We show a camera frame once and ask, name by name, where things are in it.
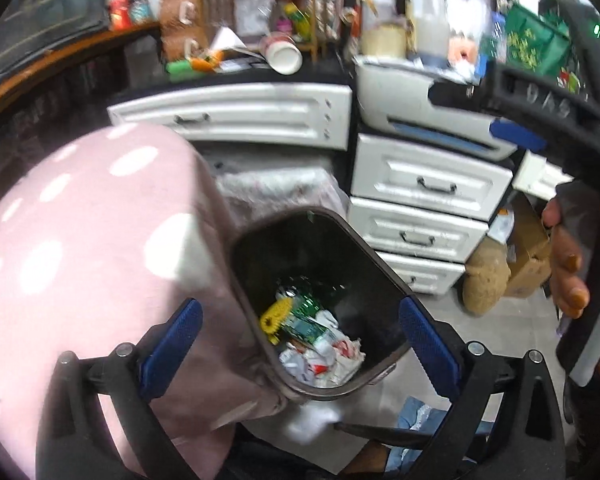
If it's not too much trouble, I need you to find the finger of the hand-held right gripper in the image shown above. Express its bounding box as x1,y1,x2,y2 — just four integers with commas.
490,119,549,154
428,80,498,111

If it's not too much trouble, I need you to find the green plastic bottle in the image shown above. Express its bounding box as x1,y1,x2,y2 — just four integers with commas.
260,282,338,346

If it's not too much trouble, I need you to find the black trash bin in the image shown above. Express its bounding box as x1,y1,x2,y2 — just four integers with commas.
228,207,413,403

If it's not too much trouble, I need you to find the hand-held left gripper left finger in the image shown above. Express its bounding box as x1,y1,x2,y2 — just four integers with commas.
35,297,203,480

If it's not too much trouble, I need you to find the clear plastic jug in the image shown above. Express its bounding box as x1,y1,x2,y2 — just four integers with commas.
404,0,451,58

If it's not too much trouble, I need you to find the red white paper cup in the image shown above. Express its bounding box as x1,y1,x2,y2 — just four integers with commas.
260,31,303,73

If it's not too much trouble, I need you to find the person's right hand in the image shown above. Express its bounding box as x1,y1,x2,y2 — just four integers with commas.
541,195,591,320

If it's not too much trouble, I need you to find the white face mask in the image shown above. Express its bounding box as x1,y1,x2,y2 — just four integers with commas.
212,26,251,53

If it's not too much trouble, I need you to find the peach round object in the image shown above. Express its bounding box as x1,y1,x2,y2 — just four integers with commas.
447,40,481,68

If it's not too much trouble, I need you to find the white plastic bag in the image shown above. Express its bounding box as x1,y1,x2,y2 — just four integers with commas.
280,332,367,386

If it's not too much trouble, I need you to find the glass display case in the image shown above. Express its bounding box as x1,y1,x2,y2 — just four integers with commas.
0,0,108,96

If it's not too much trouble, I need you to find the brown sack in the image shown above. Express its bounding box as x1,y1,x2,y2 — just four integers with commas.
461,247,512,317

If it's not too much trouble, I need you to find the green shopping bag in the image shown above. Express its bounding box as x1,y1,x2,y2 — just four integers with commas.
500,2,571,81

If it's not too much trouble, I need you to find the red tin can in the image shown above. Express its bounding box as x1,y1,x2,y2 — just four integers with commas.
109,0,131,30

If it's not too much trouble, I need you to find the cream tin can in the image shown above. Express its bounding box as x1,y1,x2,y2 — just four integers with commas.
361,22,407,58

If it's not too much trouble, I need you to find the cardboard box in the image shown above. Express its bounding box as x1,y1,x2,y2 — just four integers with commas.
502,195,553,298

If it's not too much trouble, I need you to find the blue label water bottle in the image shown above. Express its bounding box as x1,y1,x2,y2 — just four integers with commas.
480,12,507,71

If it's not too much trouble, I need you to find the pink polka dot tablecloth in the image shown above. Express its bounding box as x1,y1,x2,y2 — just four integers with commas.
0,125,286,480

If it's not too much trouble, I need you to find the wooden bar counter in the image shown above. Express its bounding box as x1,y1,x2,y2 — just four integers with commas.
0,22,161,116

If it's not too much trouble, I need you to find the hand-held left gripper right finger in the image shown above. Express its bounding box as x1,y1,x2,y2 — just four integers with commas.
399,297,568,480

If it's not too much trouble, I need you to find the white printer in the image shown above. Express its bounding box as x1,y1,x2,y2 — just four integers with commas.
355,55,518,161

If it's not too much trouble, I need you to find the brown coffee box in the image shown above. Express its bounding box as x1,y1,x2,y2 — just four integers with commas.
161,27,201,61
161,0,201,27

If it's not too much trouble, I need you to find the clear plastic bag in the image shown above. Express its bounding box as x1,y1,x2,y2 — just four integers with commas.
215,165,351,221

